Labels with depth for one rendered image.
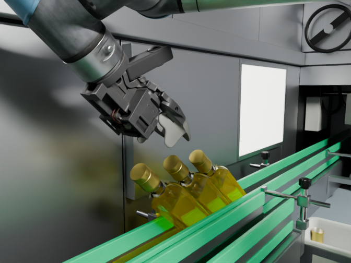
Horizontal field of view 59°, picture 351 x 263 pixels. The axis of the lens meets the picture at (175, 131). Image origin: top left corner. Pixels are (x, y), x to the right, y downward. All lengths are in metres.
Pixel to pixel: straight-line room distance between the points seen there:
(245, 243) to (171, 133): 0.24
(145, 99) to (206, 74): 0.43
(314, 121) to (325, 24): 0.49
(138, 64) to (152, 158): 0.30
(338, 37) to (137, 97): 1.29
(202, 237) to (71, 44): 0.41
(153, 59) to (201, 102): 0.37
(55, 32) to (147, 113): 0.18
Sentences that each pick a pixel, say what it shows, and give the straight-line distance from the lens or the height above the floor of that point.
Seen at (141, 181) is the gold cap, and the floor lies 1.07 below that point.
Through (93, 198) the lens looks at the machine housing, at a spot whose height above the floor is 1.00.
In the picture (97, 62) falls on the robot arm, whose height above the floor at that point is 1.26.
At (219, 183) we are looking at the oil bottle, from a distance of 0.71.
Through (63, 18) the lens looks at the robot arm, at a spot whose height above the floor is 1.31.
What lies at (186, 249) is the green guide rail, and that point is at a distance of 0.58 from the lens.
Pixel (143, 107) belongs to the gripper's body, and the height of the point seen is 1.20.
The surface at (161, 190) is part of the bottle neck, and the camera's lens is 0.57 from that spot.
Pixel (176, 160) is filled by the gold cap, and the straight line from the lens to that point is 0.59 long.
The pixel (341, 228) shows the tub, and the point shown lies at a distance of 1.05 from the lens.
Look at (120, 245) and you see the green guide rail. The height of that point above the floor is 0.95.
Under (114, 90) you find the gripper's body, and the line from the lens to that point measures 0.47.
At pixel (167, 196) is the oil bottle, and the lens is 0.57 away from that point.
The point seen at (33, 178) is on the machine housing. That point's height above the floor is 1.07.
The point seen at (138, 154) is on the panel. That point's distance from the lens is 0.70.
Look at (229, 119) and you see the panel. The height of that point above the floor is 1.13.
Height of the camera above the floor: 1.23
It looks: 8 degrees down
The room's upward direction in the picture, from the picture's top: straight up
